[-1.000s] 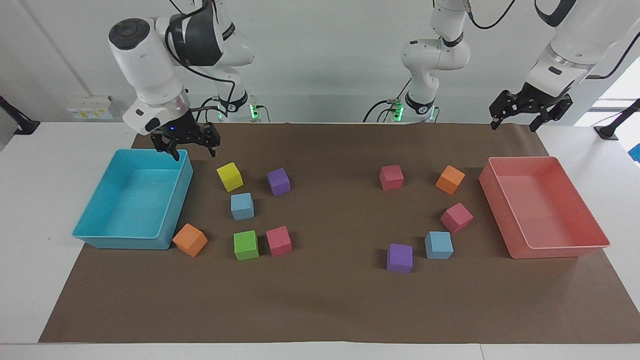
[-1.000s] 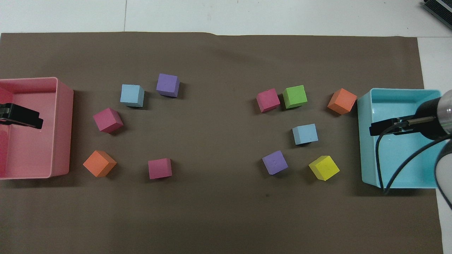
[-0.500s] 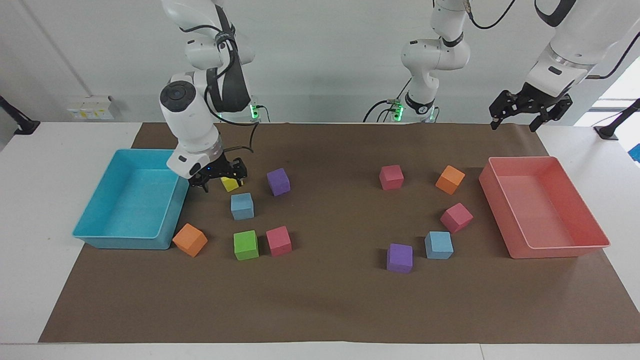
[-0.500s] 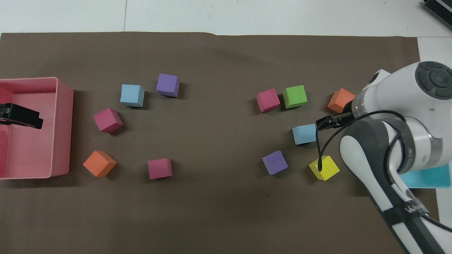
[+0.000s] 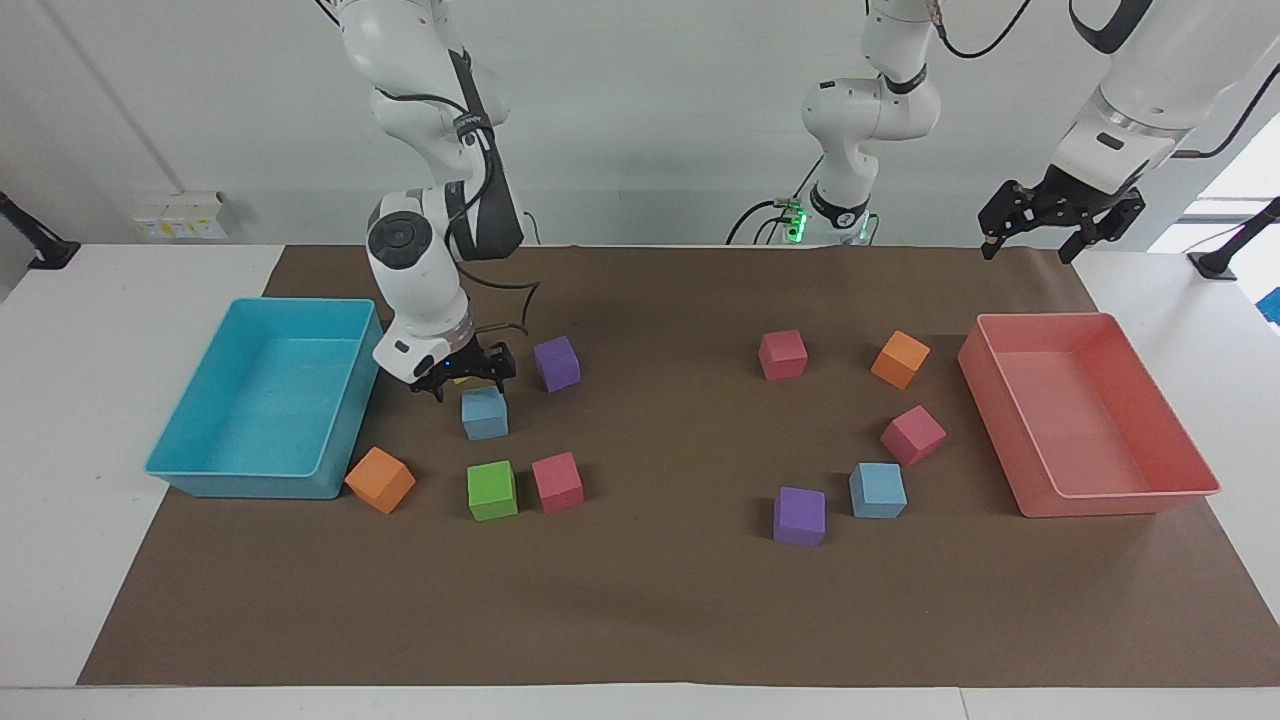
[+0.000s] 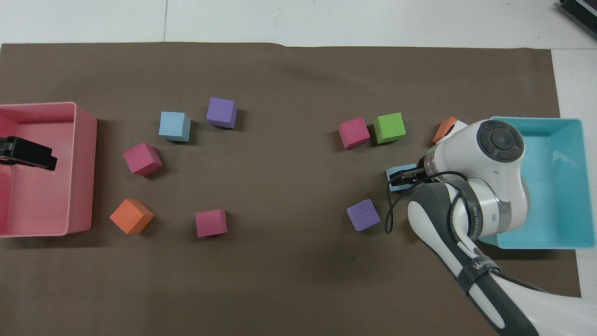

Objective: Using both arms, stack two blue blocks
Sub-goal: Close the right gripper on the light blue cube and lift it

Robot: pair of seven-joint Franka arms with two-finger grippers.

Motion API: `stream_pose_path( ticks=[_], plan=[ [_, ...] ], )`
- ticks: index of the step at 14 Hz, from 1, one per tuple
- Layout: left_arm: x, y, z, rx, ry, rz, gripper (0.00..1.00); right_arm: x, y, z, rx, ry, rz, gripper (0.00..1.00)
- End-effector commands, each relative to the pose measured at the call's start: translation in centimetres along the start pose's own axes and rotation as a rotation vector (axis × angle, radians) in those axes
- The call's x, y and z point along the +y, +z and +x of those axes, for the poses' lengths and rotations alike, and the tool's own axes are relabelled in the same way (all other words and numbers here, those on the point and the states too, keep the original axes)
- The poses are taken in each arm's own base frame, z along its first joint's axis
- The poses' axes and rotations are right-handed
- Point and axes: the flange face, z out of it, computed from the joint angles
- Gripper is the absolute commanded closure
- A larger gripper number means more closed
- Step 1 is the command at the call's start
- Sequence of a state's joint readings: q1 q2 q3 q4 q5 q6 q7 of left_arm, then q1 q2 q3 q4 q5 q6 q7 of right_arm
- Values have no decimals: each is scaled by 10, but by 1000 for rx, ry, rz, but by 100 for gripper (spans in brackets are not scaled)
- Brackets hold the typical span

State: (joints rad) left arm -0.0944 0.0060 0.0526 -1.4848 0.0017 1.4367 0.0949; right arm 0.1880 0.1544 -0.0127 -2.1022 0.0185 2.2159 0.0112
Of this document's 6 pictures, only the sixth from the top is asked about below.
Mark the light blue foam block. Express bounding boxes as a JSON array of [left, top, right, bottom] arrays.
[[386, 163, 420, 192], [159, 111, 191, 142]]

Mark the magenta foam block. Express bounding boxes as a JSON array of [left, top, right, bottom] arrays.
[[338, 117, 371, 150], [123, 142, 164, 177], [195, 209, 228, 238]]

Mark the pink plastic bin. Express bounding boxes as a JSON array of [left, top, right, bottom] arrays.
[[0, 102, 97, 238]]

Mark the green foam block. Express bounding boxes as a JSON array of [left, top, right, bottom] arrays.
[[373, 112, 406, 144]]

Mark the black stand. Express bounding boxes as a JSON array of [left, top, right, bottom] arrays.
[[559, 0, 597, 27]]

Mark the orange foam block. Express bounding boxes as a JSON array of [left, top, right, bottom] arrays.
[[432, 117, 458, 144], [109, 198, 155, 235]]

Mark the black cable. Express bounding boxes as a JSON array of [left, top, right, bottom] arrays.
[[385, 170, 547, 294]]

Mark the purple foam block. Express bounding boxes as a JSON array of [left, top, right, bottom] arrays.
[[346, 199, 381, 232], [207, 97, 238, 129]]

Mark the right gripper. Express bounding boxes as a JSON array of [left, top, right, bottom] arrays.
[[389, 155, 429, 189]]

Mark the teal plastic bin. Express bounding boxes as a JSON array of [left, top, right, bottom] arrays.
[[480, 117, 597, 249]]

